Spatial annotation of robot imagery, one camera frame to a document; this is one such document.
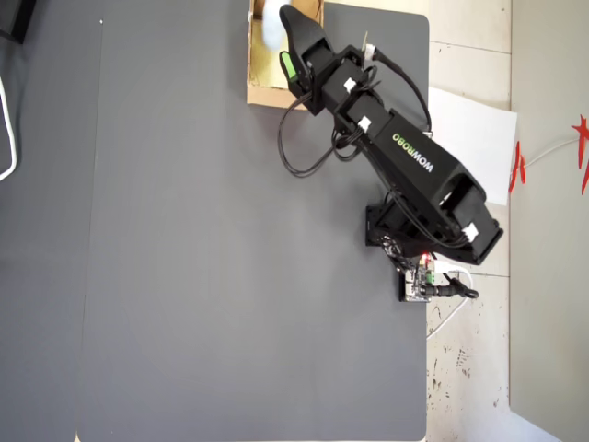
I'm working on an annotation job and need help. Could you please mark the thick black camera cable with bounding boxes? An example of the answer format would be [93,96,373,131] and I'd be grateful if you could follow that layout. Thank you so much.
[365,43,434,139]

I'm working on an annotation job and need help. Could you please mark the black box-shaped object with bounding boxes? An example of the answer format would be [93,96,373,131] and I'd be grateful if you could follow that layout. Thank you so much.
[0,0,39,46]

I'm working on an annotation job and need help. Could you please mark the open cardboard box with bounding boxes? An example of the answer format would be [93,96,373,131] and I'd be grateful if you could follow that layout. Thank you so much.
[246,0,328,112]

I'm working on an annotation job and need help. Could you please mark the black power plug cable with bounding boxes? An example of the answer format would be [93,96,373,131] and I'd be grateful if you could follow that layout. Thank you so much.
[429,273,480,301]

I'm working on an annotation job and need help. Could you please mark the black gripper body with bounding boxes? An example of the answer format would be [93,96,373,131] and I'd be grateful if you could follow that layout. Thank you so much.
[301,43,384,117]

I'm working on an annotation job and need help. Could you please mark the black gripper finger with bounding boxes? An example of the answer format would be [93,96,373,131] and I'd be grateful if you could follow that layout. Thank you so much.
[279,5,337,64]

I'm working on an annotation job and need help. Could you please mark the white cable at board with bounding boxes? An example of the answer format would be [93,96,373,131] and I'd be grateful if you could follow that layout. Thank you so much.
[425,261,476,343]

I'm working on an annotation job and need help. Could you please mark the thin black looped wires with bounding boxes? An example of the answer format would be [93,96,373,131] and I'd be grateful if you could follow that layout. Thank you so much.
[276,85,365,179]

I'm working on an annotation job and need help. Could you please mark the white paper sheet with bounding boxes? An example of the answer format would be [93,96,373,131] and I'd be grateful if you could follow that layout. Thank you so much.
[427,87,519,207]

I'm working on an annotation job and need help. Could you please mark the circuit board with green terminal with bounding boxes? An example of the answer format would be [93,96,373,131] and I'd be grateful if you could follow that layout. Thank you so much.
[397,255,439,304]

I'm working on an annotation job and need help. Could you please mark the thin white floor cable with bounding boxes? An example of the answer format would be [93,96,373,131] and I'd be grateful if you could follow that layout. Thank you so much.
[524,137,582,170]

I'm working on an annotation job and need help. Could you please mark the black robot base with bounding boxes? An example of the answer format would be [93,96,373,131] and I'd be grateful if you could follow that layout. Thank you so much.
[364,192,418,252]

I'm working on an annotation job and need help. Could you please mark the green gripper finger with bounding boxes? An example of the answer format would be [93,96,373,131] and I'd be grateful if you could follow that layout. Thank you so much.
[280,51,318,97]

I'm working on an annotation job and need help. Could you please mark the white curved frame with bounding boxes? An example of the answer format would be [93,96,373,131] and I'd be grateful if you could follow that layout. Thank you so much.
[0,76,20,181]

